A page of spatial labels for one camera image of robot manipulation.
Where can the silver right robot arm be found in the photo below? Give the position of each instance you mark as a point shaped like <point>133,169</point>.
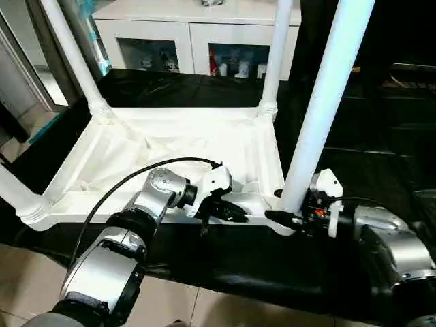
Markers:
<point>391,231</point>

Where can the black cabinet with gold label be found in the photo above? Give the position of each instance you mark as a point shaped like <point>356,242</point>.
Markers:
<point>381,41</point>

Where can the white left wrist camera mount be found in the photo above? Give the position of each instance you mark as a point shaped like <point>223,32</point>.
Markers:
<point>218,180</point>

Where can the white cup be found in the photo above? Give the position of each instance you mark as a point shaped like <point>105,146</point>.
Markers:
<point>223,69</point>

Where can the black floor stand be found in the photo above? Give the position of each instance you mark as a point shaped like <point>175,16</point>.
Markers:
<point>13,122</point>

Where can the white display cabinet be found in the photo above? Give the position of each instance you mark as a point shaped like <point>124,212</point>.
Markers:
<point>153,24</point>

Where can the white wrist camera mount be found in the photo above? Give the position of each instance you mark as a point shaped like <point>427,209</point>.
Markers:
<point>218,180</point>
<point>327,180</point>

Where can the teal floor mat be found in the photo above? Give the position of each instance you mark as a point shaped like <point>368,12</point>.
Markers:
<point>44,129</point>

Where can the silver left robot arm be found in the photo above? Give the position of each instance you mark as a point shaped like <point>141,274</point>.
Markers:
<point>160,190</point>

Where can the small white figurine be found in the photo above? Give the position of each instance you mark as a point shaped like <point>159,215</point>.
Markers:
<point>147,63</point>

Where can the dark low furniture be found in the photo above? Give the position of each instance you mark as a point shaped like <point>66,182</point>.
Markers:
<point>408,80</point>

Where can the dark grey figurine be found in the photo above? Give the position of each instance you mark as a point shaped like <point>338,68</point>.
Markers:
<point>212,2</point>

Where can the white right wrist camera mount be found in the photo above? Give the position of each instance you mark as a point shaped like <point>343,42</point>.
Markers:
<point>327,180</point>

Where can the white plastic table leg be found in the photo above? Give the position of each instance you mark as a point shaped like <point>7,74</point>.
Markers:
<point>277,51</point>
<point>75,61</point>
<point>323,85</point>
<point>17,194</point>

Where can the grey door frame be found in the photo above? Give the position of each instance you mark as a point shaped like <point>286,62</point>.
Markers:
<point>30,78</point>

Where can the red bottle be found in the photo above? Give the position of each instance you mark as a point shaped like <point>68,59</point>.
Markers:
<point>214,64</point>

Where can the grey curtain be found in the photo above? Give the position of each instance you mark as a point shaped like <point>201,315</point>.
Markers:
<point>37,41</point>

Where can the black mat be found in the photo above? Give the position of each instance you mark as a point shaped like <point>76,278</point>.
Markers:
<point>255,259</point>

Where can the light blue rack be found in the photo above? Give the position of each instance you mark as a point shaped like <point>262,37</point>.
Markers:
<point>104,63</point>

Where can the white jar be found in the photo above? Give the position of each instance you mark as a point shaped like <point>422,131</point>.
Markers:
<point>244,69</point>
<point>263,72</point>

